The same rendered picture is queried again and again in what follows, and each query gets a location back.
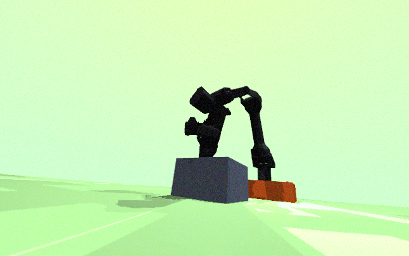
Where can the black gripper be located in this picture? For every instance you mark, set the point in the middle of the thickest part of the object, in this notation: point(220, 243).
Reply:
point(210, 136)

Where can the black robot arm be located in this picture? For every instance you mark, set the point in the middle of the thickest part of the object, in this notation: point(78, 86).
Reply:
point(214, 105)

